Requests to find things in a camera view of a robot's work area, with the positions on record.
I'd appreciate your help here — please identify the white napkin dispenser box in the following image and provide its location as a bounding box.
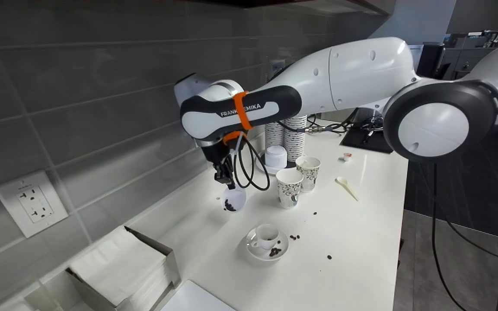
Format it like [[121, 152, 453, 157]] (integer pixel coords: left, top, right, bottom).
[[64, 225, 184, 311]]

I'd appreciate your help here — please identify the black robot wrist cable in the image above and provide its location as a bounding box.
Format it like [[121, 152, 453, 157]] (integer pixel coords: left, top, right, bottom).
[[232, 133, 273, 194]]

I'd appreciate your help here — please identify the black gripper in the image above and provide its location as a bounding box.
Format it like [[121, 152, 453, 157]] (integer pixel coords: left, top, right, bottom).
[[201, 140, 241, 195]]

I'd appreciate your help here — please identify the black device on counter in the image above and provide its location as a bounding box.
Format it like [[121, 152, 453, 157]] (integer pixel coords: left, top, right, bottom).
[[341, 121, 396, 156]]

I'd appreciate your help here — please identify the patterned paper cup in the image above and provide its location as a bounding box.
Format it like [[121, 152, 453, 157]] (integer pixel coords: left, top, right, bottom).
[[294, 156, 324, 194], [275, 168, 306, 211]]

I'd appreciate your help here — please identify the cream plastic spoon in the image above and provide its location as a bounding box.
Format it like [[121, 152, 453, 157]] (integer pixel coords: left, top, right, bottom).
[[334, 176, 362, 204]]

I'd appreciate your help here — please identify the white tea cup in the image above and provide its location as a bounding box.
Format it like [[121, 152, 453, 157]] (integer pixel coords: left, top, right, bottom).
[[251, 223, 282, 253]]

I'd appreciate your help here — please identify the orange cable strap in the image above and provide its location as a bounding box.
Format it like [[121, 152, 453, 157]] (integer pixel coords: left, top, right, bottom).
[[232, 90, 256, 133]]

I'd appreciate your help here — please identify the black hanging cable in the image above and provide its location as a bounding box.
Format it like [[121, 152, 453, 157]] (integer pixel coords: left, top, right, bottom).
[[429, 163, 498, 311]]

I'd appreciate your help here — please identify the white flat tray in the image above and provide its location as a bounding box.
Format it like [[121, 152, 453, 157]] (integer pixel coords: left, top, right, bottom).
[[161, 278, 237, 311]]

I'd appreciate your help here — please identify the tall sleeved paper cup stack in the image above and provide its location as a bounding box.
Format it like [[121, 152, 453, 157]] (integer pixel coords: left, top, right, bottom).
[[261, 119, 289, 151]]

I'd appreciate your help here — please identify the white wall outlet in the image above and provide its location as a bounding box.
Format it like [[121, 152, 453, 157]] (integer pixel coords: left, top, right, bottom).
[[0, 170, 69, 240]]

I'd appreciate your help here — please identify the white lid stack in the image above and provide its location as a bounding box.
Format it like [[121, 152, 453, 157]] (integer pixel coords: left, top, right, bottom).
[[263, 145, 289, 176]]

